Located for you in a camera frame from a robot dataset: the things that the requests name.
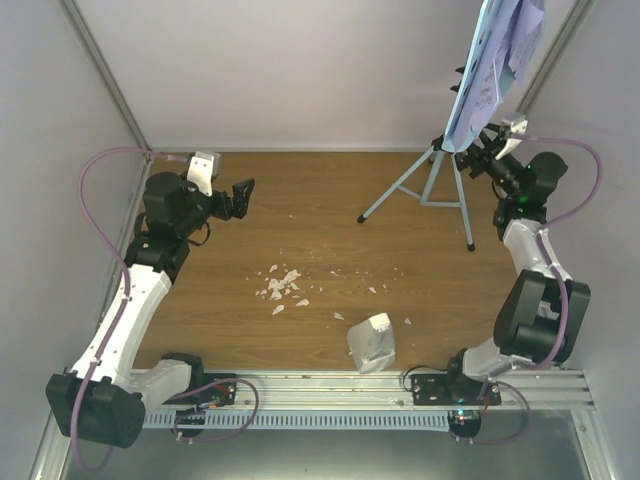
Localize grey slotted cable duct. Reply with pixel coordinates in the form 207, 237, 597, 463
142, 409, 451, 430

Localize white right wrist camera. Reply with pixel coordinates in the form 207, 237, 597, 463
496, 112, 528, 160

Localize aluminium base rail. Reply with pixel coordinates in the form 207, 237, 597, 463
139, 367, 597, 412

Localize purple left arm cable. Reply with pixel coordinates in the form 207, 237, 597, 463
69, 147, 196, 472

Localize aluminium frame post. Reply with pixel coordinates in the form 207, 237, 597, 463
58, 0, 150, 149
517, 0, 596, 115

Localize white plastic debris pile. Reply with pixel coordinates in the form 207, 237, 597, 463
245, 264, 315, 317

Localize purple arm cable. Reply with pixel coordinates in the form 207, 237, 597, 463
512, 132, 604, 371
69, 147, 196, 472

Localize light blue music stand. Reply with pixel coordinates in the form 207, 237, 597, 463
356, 0, 547, 252

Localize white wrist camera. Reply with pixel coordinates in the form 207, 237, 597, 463
496, 112, 528, 160
186, 151, 222, 197

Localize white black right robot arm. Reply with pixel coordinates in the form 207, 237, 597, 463
442, 119, 591, 405

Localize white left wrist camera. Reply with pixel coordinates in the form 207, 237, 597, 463
186, 151, 222, 197

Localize aluminium frame post left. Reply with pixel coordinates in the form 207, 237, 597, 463
58, 0, 150, 149

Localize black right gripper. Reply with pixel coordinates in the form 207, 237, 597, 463
448, 120, 522, 199

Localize sheet music papers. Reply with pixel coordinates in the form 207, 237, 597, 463
468, 0, 546, 135

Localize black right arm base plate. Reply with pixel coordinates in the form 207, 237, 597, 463
410, 373, 502, 407

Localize aluminium frame post right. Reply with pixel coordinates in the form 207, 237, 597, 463
517, 0, 596, 115

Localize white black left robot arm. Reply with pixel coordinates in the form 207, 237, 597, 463
46, 172, 255, 448

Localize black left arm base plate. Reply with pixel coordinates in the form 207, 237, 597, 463
165, 372, 237, 408

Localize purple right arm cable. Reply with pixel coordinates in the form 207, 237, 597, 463
512, 132, 604, 371

